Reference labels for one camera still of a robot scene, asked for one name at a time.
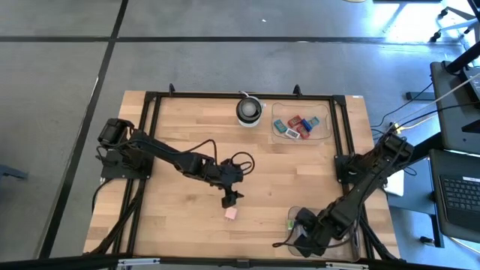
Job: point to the green white USB charger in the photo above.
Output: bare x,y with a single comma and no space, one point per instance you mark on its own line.
292,133

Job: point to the black open laptop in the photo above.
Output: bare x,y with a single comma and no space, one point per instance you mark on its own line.
459,195

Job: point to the black frame clamp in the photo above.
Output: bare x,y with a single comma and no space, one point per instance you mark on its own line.
171,89
297,89

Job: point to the teal wall charger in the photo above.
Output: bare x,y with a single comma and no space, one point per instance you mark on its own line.
280,126

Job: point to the black aluminium table frame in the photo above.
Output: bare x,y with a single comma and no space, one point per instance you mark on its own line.
210,96

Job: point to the white plug charger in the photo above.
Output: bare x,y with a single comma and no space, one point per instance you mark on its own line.
231,214

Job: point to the yellow power plug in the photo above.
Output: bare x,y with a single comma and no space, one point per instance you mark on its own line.
395,129

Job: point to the red wall charger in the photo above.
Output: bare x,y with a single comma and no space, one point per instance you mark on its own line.
303,132
294,120

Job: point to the clear plastic bin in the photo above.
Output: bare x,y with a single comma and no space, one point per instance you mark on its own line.
322,112
337,253

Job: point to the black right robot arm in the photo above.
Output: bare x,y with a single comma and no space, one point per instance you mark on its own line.
369,180

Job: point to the silver frame bracket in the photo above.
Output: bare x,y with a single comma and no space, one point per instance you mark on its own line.
347,266
138,261

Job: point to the white chair base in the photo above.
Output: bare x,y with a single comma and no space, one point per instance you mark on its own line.
455,24

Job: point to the dark grey side table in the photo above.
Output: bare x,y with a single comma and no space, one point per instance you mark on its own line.
450,120

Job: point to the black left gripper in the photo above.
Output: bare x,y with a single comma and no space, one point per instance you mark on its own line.
229,180

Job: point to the white spotlight lamp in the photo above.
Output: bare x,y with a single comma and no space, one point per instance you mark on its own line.
249,112

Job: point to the green pronged wall charger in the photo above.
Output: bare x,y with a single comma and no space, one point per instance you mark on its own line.
314,121

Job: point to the grey floor foot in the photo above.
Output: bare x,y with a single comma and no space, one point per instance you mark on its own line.
13,172

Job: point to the white paper sheet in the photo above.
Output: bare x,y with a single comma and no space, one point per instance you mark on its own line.
395,185

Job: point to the black stand pole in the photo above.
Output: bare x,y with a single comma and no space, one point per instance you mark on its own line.
465,58

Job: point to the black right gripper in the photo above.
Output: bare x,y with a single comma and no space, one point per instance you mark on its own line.
333,225

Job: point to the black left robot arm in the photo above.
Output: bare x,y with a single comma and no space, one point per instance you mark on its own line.
165,153

